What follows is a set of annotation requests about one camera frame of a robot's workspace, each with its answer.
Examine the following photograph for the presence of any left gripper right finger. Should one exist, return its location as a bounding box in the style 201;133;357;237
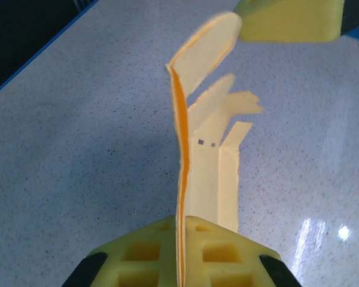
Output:
184;215;303;287

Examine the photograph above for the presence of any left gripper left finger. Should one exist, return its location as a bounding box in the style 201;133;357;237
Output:
61;215;178;287

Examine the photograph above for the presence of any yellow paper box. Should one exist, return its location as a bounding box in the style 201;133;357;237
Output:
165;10;264;287

